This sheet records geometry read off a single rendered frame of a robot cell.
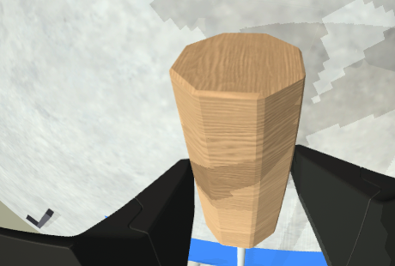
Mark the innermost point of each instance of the wooden tool handle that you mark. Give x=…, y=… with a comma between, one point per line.
x=238, y=97

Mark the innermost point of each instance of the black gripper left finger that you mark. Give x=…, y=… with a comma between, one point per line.
x=152, y=229

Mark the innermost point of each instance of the dark grey l-shaped metal bar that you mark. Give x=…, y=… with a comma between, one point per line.
x=44, y=219

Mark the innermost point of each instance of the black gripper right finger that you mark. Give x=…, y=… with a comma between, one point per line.
x=351, y=209

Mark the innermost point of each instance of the blue flat strip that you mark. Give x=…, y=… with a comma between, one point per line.
x=216, y=254

